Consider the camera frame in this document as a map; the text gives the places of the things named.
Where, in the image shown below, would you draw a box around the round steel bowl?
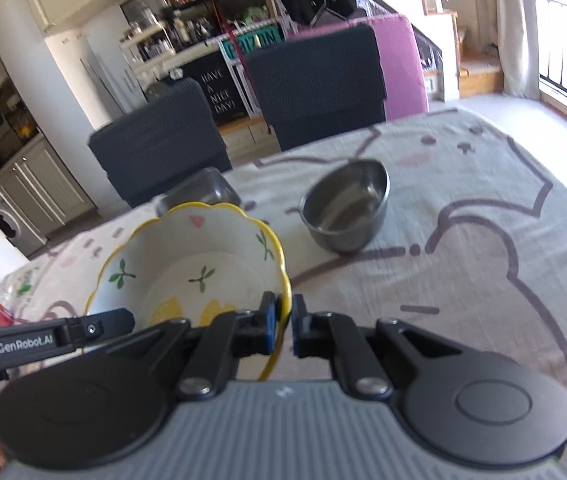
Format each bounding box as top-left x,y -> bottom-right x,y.
299,159 -> 390,253

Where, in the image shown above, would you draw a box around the black lettered sign board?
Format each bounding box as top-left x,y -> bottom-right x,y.
183,52 -> 249,126

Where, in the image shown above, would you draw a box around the steel square tray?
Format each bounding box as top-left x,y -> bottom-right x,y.
156,167 -> 239,216

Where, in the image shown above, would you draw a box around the dark fabric chair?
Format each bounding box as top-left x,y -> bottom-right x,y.
246,22 -> 388,152
88,78 -> 233,208

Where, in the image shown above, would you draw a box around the green and white packet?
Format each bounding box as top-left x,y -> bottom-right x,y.
3,267 -> 44,306

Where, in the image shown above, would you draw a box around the pink padded chair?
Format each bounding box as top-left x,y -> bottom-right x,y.
293,14 -> 430,122

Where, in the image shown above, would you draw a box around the beige curtain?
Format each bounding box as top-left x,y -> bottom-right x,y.
493,0 -> 544,101

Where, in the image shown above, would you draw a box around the white washing machine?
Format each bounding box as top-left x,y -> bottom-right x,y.
0,187 -> 46,256

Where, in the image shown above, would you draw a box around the bear printed tablecloth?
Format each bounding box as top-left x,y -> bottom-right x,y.
0,105 -> 567,480

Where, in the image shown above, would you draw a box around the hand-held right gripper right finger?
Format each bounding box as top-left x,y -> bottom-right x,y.
290,294 -> 464,401

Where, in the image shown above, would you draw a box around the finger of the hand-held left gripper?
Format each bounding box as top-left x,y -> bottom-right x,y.
66,308 -> 136,348

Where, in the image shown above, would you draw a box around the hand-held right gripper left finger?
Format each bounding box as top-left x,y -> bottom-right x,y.
136,292 -> 285,401

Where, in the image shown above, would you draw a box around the teal sign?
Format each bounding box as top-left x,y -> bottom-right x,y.
218,27 -> 284,61

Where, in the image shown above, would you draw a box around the grey kitchen base cabinets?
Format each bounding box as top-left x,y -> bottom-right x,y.
0,135 -> 99,241

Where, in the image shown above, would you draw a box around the floral yellow-rimmed ceramic bowl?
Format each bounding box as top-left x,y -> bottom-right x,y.
86,201 -> 293,381

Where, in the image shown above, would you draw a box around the shelf of cosmetic bottles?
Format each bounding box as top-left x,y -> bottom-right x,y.
120,0 -> 224,76

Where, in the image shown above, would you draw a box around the wooden staircase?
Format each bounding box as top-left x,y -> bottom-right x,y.
413,0 -> 504,101

